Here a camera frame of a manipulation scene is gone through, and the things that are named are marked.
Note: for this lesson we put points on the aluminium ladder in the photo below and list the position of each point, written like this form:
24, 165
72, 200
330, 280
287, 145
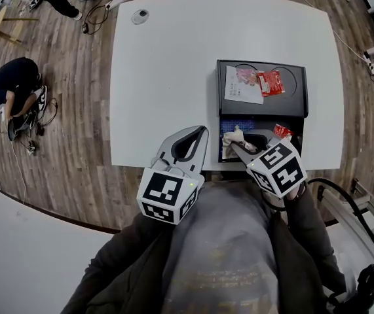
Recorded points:
344, 214

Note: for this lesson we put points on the small red white packet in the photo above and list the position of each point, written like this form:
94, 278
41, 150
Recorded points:
282, 132

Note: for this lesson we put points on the beige packet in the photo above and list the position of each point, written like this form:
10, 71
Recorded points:
231, 137

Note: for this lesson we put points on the large red packet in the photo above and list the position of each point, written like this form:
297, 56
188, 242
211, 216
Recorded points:
272, 83

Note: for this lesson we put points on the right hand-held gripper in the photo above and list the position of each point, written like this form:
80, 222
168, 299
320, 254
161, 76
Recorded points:
281, 172

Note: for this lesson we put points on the person's left forearm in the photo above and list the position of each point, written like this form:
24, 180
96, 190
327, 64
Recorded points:
121, 257

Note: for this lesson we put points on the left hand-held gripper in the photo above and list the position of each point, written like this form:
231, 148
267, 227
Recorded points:
163, 191

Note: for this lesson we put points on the black drawer box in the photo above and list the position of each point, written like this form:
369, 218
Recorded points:
265, 108

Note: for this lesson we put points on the white power strip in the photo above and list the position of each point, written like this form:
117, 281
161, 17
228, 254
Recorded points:
117, 1
370, 62

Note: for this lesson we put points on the blue grid-print packet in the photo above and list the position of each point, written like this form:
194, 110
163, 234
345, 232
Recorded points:
232, 124

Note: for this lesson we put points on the person's grey shirt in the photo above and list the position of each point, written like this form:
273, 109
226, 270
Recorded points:
222, 240

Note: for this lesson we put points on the person's right forearm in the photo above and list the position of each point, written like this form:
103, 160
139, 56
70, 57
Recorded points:
308, 234

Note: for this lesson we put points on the white pink-print packet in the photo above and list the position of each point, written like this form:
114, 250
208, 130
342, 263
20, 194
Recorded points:
239, 92

